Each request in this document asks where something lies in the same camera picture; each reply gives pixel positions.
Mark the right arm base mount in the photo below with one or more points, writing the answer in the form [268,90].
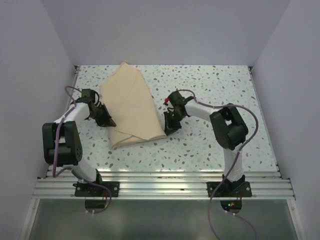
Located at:
[228,189]

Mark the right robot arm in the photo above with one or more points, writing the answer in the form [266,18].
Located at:
[229,128]

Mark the beige wooden board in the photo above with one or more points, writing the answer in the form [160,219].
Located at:
[129,101]

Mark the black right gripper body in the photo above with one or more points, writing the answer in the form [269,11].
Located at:
[173,118]

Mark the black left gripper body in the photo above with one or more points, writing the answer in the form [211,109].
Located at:
[101,115]

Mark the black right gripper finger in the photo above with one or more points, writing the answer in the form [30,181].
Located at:
[176,128]
[168,131]

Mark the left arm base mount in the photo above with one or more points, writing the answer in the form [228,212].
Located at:
[99,188]

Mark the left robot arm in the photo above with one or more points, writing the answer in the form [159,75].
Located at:
[62,147]

